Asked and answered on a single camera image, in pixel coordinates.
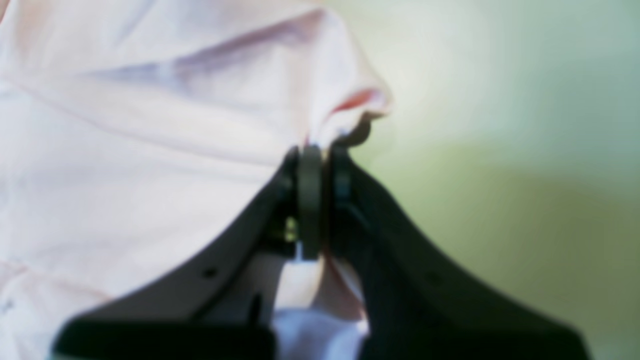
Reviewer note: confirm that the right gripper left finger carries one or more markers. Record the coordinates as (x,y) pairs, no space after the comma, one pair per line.
(219,304)

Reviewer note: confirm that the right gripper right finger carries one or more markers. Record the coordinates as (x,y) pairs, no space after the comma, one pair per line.
(420,305)

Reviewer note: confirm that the pink T-shirt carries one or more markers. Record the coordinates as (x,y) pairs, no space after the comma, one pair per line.
(134,131)

